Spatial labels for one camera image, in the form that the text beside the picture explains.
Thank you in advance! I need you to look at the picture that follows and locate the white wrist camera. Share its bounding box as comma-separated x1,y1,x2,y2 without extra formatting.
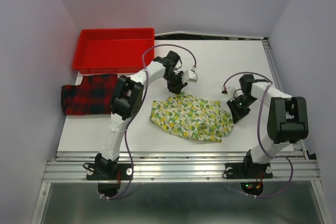
182,70,198,83
222,86,237,101

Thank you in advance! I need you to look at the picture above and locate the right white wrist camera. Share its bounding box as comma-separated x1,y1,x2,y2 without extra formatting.
222,86,237,101

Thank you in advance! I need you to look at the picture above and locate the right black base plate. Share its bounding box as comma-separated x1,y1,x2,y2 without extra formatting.
223,163,273,196

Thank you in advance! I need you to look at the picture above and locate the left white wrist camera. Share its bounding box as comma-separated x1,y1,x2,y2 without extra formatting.
182,70,198,83

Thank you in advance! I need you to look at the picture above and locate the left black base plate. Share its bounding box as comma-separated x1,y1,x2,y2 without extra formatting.
82,163,133,200

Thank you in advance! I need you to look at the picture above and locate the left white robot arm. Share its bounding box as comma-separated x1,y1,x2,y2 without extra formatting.
89,51,187,180

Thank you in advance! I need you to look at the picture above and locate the lemon print skirt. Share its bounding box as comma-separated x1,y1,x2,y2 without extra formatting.
150,92,234,143

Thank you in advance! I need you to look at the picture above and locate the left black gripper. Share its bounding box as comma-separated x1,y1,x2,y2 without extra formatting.
164,71,187,95

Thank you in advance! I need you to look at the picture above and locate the red black plaid skirt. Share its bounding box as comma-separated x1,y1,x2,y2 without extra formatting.
61,74,118,116

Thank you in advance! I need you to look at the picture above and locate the red plastic bin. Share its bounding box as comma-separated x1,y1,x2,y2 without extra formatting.
72,28,154,74

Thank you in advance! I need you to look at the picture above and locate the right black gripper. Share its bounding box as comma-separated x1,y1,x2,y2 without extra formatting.
226,94,257,123

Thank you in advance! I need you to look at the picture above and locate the aluminium rail frame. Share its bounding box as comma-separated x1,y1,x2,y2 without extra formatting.
30,31,326,224

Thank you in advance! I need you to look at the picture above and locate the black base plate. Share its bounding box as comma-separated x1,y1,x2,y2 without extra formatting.
82,163,133,200
223,163,273,196

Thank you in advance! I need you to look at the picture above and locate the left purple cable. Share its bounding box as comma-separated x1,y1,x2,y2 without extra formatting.
100,44,198,200

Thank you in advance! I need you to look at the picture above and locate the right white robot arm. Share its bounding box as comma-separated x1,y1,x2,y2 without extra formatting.
222,72,309,179

